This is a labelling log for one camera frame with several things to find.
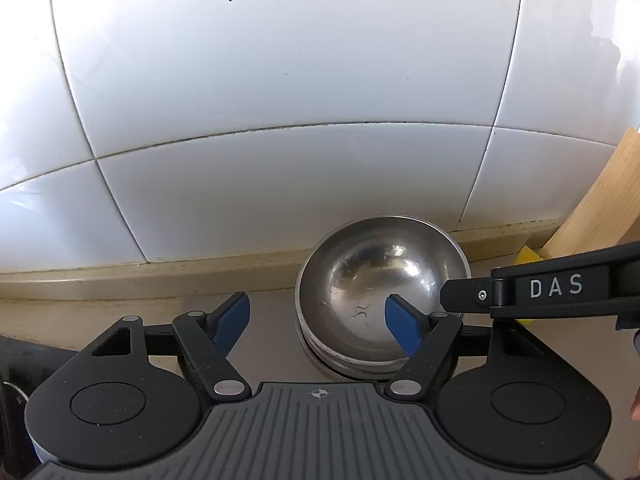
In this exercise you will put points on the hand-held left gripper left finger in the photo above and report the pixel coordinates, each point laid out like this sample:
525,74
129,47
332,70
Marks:
232,317

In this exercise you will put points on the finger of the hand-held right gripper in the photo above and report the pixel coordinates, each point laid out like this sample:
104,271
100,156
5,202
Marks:
465,296

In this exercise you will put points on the large steel bowl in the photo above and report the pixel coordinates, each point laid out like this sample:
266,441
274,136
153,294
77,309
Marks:
345,371

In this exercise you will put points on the medium steel bowl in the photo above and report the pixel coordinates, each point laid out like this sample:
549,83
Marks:
325,352

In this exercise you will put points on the yellow sponge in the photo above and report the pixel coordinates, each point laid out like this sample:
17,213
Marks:
527,255

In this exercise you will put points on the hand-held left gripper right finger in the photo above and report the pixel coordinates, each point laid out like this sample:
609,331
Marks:
405,322

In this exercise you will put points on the wooden cutting board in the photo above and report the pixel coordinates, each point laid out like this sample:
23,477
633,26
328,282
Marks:
600,210

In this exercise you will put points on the small steel bowl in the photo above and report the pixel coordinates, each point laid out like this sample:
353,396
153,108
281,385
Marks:
365,270

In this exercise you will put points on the person's right forearm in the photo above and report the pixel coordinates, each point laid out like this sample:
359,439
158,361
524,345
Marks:
636,410

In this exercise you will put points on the black gas stove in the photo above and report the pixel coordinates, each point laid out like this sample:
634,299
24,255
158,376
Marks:
20,385

